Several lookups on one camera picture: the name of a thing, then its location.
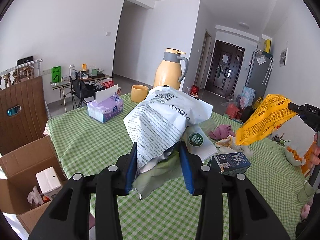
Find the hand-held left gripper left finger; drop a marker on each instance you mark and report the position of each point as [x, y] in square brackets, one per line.
[131, 170]

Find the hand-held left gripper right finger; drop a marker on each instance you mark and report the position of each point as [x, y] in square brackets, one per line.
[186, 170]

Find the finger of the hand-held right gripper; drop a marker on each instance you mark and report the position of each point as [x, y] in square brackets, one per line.
[295, 108]

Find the green foil packet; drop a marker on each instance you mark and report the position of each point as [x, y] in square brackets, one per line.
[162, 177]

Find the yellow snack packet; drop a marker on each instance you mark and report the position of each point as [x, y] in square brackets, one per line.
[265, 120]

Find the white printed snack packet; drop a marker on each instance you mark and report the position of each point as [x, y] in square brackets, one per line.
[160, 120]

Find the white milk carton box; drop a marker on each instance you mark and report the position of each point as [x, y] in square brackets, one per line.
[48, 182]

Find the red snack packet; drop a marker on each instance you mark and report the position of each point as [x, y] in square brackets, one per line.
[45, 199]

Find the white tissue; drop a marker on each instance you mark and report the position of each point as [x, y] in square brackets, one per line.
[35, 197]

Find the brown cardboard box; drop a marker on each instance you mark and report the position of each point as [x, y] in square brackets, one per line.
[22, 135]

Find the person's right hand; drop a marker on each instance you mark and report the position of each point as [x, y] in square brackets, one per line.
[316, 150]

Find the white packet round green label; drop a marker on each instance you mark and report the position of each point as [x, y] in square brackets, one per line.
[200, 142]

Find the pile of small oranges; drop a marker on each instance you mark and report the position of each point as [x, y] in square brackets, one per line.
[295, 153]

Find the white umbrella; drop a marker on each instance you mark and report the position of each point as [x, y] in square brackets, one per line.
[268, 71]

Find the small dark blue box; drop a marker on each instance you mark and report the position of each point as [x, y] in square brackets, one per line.
[233, 162]

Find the grey refrigerator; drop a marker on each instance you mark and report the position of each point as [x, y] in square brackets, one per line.
[260, 75]

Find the pink blue patterned bag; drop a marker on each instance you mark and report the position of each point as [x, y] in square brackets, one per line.
[248, 95]

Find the black duffel bag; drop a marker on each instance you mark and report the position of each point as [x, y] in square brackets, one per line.
[246, 113]

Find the pink cloth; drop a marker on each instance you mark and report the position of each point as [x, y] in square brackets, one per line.
[221, 132]

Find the white knit glove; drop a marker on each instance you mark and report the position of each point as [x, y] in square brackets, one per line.
[232, 143]

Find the purple tissue box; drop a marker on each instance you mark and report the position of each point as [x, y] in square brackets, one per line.
[106, 107]

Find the yellow box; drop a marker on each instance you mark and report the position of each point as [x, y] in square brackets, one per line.
[267, 45]

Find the green ribbed glass cup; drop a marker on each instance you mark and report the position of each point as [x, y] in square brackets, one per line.
[306, 192]

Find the yellow mug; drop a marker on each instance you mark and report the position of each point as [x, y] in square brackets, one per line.
[139, 93]

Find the dark brown entrance door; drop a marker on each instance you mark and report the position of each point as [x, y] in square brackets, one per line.
[226, 67]

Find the red bag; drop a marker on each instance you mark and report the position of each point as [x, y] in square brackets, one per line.
[195, 90]

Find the red plastic basket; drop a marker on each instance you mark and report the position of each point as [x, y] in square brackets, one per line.
[108, 85]

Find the black folding chair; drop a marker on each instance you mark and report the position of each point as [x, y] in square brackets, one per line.
[85, 90]

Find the pink plush toy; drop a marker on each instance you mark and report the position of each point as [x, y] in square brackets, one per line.
[305, 210]

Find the round ceiling lamp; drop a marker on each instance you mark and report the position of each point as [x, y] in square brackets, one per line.
[243, 25]

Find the yellow thermos jug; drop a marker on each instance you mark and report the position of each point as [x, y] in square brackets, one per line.
[167, 72]

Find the folding camp table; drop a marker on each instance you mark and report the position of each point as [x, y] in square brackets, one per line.
[65, 83]

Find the green paper bag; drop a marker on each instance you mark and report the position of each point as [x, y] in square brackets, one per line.
[56, 74]

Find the metal drying rack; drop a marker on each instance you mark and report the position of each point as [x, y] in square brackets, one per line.
[17, 73]

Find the black router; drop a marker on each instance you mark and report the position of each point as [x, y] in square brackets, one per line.
[25, 60]

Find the wall picture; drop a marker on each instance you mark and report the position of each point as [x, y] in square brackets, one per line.
[283, 57]

